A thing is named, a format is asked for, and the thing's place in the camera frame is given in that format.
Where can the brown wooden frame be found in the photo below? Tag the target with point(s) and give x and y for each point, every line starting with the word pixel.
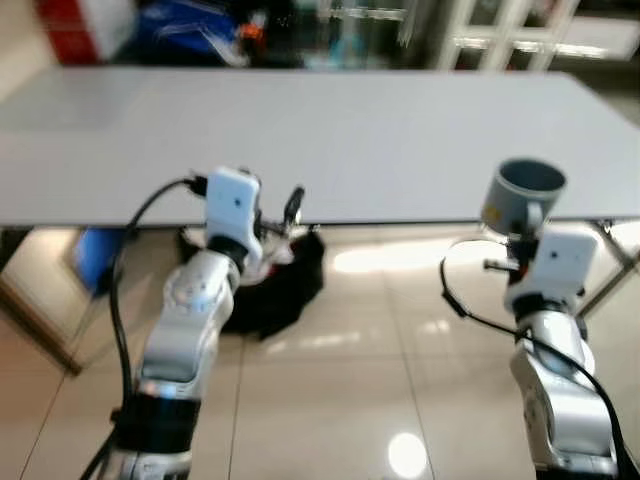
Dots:
pixel 30 305

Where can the blue fabric bag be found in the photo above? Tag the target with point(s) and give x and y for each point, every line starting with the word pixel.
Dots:
pixel 190 30

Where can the blue container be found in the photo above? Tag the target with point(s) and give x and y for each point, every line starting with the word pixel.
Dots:
pixel 95 258

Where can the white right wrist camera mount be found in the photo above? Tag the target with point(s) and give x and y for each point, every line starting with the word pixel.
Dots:
pixel 560 265

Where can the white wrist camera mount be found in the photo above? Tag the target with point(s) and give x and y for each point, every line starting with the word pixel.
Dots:
pixel 232 205
pixel 560 265

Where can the metal table leg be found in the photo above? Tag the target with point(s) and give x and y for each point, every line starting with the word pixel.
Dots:
pixel 612 245

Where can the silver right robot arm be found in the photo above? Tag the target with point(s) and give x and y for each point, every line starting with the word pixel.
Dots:
pixel 560 400

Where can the grey-blue cup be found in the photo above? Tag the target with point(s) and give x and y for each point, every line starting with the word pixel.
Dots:
pixel 520 205

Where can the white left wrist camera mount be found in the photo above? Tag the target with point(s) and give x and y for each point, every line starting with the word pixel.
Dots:
pixel 232 205

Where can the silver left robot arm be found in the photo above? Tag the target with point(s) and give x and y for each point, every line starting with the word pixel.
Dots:
pixel 185 320

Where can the orange and black device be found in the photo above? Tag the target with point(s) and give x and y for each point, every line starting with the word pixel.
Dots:
pixel 251 30

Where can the red and white cardboard box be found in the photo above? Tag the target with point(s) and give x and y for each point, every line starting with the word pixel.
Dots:
pixel 80 35

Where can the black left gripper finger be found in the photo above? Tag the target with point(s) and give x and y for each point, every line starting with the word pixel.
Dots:
pixel 294 203

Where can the white cloth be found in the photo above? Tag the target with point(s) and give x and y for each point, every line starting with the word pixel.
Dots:
pixel 283 248

